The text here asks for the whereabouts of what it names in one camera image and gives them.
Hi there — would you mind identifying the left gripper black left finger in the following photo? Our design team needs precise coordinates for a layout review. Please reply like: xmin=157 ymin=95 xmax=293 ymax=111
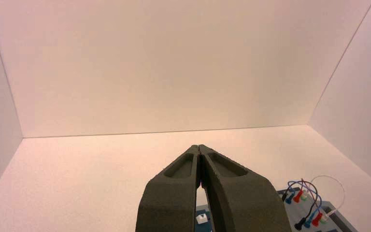
xmin=135 ymin=145 xmax=201 ymax=232

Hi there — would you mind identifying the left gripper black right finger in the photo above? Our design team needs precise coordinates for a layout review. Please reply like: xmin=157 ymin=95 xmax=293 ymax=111
xmin=199 ymin=144 xmax=292 ymax=232

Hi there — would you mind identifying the grey box with blue panel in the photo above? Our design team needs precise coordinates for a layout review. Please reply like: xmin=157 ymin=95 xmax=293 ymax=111
xmin=194 ymin=188 xmax=359 ymax=232

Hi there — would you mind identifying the black cable with plugs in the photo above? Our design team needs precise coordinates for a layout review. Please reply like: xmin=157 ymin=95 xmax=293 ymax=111
xmin=281 ymin=182 xmax=318 ymax=232

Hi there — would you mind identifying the blue cable with plugs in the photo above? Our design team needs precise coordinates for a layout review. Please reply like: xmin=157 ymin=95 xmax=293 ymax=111
xmin=285 ymin=181 xmax=323 ymax=229

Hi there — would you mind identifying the red cable with plugs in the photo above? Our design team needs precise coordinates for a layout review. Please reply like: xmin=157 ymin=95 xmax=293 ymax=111
xmin=292 ymin=178 xmax=324 ymax=227

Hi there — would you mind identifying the white cable with plugs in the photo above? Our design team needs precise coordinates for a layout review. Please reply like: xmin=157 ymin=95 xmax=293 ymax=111
xmin=300 ymin=175 xmax=346 ymax=223

